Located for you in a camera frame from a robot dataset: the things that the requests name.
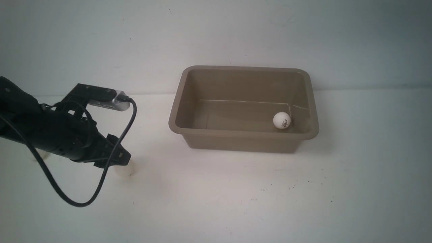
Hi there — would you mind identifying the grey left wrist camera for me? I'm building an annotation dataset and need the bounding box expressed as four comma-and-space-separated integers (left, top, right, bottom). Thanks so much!
62, 83, 131, 112

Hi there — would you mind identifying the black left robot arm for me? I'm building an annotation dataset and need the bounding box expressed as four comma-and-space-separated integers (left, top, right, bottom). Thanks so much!
0, 77, 130, 168

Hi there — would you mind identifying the white ping-pong ball with logo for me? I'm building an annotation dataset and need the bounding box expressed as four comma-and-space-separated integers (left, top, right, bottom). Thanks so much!
273, 112, 292, 130

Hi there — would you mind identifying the tan plastic bin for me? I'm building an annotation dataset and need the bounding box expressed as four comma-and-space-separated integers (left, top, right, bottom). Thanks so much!
168, 65, 319, 154

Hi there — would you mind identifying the black camera cable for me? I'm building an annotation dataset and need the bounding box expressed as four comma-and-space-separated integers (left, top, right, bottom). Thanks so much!
0, 96, 138, 207

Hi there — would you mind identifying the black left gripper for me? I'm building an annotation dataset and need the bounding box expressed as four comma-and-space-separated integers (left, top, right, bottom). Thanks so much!
40, 108, 131, 168

